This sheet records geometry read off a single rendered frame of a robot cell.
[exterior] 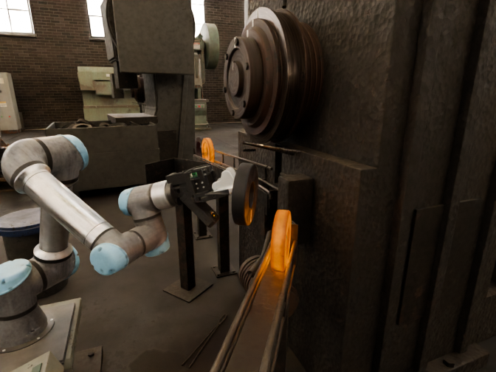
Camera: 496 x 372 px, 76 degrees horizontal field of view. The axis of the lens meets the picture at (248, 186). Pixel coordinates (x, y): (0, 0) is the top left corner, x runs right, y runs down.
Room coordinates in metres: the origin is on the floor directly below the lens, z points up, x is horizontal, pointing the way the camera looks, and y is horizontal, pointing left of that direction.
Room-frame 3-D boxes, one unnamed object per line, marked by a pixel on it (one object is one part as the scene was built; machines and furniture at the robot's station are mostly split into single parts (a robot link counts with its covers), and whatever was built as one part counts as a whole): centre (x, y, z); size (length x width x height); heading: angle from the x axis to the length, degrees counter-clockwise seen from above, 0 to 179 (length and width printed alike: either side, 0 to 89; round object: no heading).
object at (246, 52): (1.21, 0.03, 1.11); 0.28 x 0.06 x 0.28; 22
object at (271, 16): (1.25, -0.06, 1.11); 0.47 x 0.06 x 0.47; 22
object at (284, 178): (1.03, -0.16, 0.68); 0.11 x 0.08 x 0.24; 112
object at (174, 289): (1.59, 0.36, 0.36); 0.26 x 0.20 x 0.72; 57
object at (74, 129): (3.55, 1.60, 0.39); 1.03 x 0.83 x 0.79; 116
